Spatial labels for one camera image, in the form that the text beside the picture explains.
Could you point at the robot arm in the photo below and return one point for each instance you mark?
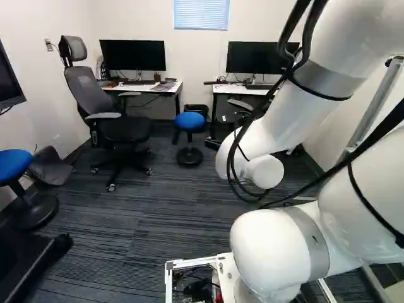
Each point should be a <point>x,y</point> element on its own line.
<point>284,240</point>

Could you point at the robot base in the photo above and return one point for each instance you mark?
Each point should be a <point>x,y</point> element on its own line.
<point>195,277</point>

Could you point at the blue round stool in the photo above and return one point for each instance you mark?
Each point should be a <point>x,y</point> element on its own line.
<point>189,121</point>
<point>15,167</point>

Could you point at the white desk with black legs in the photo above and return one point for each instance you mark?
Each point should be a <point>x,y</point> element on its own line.
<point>142,88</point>
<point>233,90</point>

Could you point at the black mesh office chair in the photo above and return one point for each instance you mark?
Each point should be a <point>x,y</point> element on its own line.
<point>107,123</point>

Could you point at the black computer monitor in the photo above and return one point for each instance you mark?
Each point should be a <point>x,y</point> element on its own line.
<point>252,57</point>
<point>132,54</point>

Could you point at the window blind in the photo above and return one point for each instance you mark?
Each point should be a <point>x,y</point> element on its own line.
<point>200,14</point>

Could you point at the black foot rest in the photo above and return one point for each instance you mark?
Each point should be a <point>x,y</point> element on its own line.
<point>52,165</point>

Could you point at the large black wall screen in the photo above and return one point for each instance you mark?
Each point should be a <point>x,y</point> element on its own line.
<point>8,79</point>

